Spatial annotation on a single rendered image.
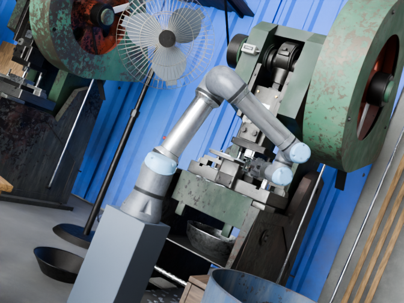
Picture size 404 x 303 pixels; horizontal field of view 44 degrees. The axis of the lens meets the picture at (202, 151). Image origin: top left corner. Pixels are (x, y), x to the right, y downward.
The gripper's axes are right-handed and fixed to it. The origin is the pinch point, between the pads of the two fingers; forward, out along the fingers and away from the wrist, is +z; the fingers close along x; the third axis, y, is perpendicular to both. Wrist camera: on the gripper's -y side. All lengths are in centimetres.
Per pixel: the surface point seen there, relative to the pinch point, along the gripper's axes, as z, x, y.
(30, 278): 9, 78, 71
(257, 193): -2.3, 10.6, -8.6
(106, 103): 244, -8, 22
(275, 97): 11.7, -35.6, -6.0
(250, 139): 11.6, -12.2, -2.3
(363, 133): 1, -37, -55
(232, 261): -16.8, 41.1, -0.8
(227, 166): 9.9, 4.4, 4.7
